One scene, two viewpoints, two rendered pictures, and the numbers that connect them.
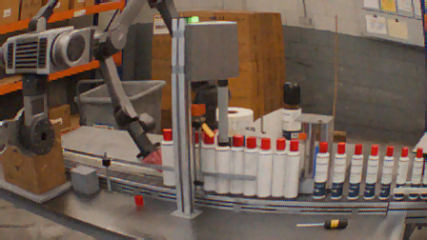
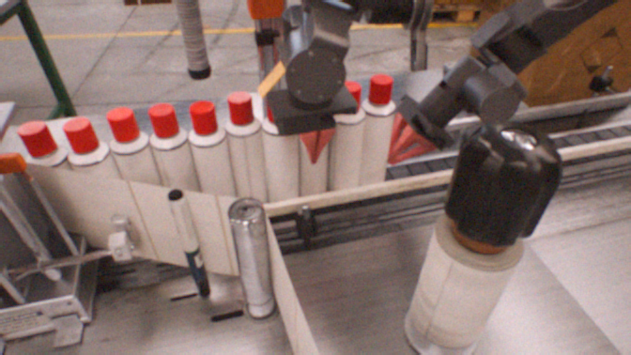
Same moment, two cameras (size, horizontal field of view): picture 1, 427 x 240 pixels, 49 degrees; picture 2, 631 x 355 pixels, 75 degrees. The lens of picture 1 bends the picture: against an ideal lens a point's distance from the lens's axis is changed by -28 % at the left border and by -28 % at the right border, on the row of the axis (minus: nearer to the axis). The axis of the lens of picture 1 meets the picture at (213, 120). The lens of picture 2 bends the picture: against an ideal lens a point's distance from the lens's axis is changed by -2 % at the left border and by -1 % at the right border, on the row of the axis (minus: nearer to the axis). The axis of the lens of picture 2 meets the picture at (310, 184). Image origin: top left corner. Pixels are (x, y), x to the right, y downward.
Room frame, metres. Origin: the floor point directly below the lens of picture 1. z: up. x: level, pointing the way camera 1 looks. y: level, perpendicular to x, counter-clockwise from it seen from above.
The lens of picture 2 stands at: (2.50, -0.27, 1.37)
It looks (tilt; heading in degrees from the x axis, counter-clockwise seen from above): 42 degrees down; 140
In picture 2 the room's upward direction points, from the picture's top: straight up
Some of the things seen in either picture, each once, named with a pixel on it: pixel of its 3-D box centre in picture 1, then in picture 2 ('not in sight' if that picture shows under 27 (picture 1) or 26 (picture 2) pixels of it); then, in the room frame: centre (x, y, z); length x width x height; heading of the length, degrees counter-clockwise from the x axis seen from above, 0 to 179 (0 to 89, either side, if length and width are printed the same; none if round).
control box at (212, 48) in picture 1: (207, 49); not in sight; (1.99, 0.01, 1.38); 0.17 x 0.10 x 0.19; 120
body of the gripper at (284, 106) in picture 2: (208, 116); (310, 84); (2.16, 0.02, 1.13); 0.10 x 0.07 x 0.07; 65
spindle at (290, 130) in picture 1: (292, 115); not in sight; (2.59, -0.33, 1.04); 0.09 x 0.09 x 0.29
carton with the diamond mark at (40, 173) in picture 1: (30, 152); (561, 30); (2.14, 0.82, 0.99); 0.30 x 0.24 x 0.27; 64
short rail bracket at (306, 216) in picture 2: not in sight; (307, 232); (2.17, 0.00, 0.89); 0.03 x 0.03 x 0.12; 65
